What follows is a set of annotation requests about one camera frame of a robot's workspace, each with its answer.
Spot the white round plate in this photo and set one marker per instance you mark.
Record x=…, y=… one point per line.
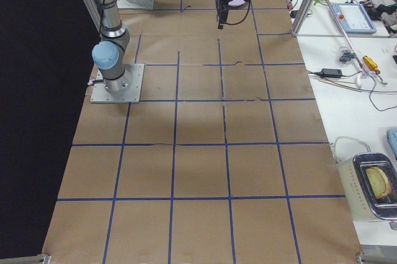
x=236, y=4

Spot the black power adapter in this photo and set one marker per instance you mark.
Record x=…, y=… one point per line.
x=331, y=73

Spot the brown paper table cover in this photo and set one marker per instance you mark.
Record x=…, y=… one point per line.
x=224, y=160

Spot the blue teach pendant tablet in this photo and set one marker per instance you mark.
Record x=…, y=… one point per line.
x=353, y=18

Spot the long thin rod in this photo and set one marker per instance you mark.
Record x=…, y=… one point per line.
x=347, y=34

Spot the yellow metal tool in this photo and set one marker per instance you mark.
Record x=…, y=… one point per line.
x=372, y=66

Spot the cream toaster with metal top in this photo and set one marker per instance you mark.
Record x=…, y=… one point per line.
x=360, y=197

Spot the toast slice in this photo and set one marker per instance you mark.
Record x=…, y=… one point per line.
x=379, y=182

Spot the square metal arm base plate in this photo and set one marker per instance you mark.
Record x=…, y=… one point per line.
x=123, y=90

